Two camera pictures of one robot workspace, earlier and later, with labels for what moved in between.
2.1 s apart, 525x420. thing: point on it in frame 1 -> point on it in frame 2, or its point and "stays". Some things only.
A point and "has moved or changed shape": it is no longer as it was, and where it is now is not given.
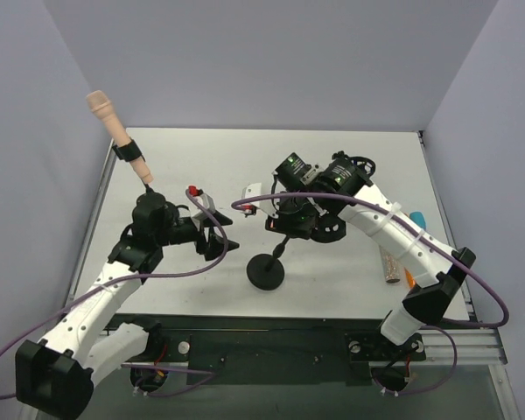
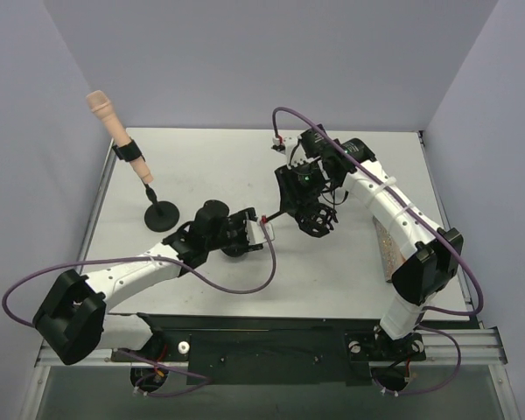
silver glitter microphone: (391, 268) stays
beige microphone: (101, 106) stays
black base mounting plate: (271, 350) stays
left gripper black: (208, 236) -> (239, 228)
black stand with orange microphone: (267, 271) has moved or changed shape
